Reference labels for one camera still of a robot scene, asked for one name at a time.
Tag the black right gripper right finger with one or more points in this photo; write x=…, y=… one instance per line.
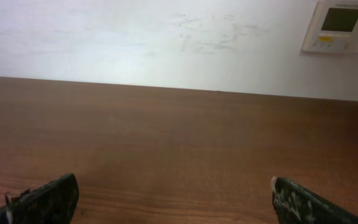
x=295, y=204

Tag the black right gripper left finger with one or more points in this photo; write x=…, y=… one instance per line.
x=52, y=203

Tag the white wall control panel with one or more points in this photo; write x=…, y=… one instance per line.
x=333, y=28

